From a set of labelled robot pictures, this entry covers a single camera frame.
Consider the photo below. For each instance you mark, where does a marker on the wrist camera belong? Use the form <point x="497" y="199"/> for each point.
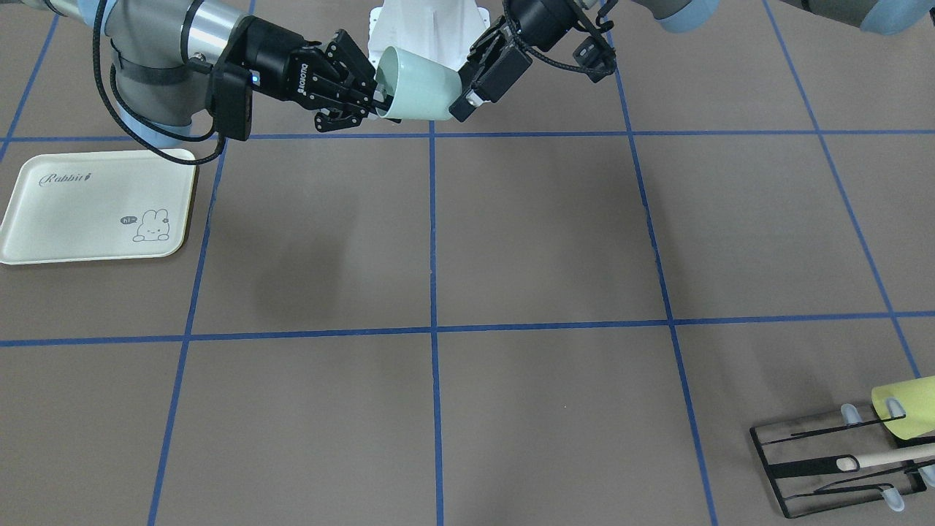
<point x="595" y="56"/>
<point x="230" y="100"/>

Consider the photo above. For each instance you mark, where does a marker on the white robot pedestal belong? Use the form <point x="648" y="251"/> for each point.
<point x="441" y="31"/>

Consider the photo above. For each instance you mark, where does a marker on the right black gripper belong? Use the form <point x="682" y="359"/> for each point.
<point x="276" y="60"/>

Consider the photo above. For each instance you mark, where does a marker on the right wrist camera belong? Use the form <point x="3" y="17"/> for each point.
<point x="230" y="100"/>

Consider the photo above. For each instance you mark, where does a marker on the pale green cup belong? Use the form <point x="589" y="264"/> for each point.
<point x="416" y="88"/>

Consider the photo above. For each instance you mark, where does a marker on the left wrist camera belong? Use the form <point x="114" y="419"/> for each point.
<point x="595" y="56"/>

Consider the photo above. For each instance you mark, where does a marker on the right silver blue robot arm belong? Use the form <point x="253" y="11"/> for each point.
<point x="174" y="71"/>

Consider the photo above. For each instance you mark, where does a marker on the yellow cup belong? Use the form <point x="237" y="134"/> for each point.
<point x="907" y="407"/>

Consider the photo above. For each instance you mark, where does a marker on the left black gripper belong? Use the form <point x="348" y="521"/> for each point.
<point x="542" y="14"/>

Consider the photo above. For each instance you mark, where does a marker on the black wire cup rack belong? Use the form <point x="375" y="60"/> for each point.
<point x="797" y="458"/>

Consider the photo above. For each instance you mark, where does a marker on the cream rabbit tray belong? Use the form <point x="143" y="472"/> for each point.
<point x="97" y="206"/>

